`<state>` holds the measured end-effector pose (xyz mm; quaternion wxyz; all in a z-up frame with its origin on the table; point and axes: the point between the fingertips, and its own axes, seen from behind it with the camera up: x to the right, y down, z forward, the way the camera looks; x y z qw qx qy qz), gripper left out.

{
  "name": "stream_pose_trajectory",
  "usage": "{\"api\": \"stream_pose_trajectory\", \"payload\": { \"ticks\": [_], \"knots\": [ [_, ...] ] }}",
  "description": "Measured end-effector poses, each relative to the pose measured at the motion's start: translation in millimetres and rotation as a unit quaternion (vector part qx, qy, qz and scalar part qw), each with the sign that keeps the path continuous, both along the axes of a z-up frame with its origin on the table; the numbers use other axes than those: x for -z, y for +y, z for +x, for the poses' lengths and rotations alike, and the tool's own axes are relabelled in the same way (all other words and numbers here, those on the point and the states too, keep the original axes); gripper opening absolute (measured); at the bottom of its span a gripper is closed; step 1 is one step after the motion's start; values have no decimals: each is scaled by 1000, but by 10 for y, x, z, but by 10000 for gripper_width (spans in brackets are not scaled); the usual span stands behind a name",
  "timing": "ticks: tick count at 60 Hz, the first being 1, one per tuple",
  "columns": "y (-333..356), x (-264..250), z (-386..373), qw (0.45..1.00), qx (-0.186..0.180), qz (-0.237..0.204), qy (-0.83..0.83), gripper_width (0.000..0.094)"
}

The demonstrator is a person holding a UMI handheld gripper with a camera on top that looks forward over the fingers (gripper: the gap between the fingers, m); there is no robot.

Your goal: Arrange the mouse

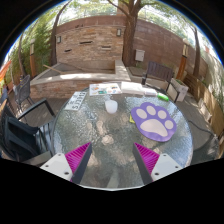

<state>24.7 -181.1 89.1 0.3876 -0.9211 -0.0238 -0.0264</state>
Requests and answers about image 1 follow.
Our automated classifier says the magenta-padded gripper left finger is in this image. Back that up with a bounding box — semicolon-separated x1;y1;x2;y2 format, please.
39;142;93;185

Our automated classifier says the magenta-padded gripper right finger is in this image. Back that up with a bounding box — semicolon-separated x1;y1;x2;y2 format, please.
132;142;184;186

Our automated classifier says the white computer mouse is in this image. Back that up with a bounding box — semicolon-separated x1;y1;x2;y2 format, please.
104;99;119;115

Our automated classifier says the purple paw-shaped mouse pad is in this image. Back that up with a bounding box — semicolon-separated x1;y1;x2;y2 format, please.
130;101;178;143

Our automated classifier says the black-and-white printed card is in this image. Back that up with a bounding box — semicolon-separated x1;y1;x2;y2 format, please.
63;91;88;112

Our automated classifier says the small green packet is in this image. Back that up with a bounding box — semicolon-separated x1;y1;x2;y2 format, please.
157;93;170;102

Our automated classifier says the black metal armchair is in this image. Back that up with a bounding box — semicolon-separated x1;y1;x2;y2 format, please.
0;98;56;163
188;119;224;160

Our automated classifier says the small white box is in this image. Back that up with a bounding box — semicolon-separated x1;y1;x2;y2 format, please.
142;87;158;98

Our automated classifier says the white open booklet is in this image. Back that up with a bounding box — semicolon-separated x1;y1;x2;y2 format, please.
120;81;145;96

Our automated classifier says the colourful printed sheet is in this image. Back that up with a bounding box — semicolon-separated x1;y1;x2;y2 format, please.
88;82;123;97

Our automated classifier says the low white planter box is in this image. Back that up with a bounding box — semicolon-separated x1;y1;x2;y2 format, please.
198;98;213;123

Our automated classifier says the white square planter box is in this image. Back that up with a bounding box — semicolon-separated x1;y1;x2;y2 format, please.
166;78;190;103

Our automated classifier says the stone raised basin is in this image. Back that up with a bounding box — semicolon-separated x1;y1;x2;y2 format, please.
29;59;132;100

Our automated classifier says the wooden slat fence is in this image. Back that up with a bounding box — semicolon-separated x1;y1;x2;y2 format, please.
184;73;224;138

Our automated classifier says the dark wooden slatted armchair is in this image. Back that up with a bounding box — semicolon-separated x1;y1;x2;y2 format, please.
141;60;175;93

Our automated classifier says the black mesh metal chair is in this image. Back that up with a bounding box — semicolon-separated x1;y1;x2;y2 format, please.
13;74;34;108

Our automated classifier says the wooden plank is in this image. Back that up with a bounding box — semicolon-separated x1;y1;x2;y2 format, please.
42;63;63;75

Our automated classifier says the thin dark tree trunk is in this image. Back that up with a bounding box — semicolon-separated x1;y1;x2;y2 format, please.
192;26;202;78

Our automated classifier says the orange canopy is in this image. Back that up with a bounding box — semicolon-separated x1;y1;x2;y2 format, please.
0;59;13;81

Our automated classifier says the slim leaning tree trunk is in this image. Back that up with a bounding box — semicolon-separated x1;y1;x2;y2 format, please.
49;0;73;66

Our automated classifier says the large tree trunk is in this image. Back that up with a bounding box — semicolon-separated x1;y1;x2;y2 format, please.
122;0;141;67

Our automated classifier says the wooden lamp post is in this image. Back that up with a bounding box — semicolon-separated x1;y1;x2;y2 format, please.
176;38;190;81
29;39;37;78

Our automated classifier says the white wall utility box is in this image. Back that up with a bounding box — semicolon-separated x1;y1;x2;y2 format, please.
134;49;146;63

